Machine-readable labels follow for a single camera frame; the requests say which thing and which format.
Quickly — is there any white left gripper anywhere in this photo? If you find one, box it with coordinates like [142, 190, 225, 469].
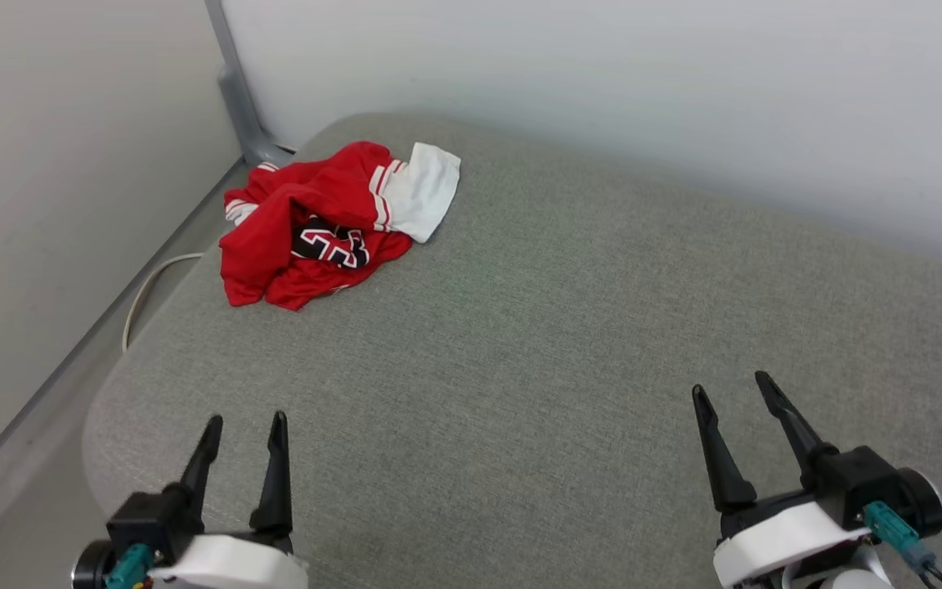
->
[148, 410, 309, 589]

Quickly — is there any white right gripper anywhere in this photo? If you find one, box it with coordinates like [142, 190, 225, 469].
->
[691, 370, 874, 589]

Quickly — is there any red and white jersey garment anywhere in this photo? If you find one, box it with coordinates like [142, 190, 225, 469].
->
[219, 141, 462, 312]

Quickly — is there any grey baseboard strip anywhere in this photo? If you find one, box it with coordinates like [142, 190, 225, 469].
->
[0, 155, 248, 510]

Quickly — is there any grey fabric sofa seat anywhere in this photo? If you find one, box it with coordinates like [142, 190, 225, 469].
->
[81, 112, 942, 589]

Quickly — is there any teal left camera connector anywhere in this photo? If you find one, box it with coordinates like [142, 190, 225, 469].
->
[104, 544, 155, 589]

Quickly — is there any teal camera connector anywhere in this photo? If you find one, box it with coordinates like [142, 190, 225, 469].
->
[862, 501, 939, 573]
[104, 544, 155, 589]

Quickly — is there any teal right camera connector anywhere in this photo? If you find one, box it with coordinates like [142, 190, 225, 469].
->
[862, 501, 939, 573]

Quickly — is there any white cable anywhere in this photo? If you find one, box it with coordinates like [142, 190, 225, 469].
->
[122, 252, 206, 353]

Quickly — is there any grey metal frame post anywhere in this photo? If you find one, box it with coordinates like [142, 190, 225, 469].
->
[204, 0, 298, 169]

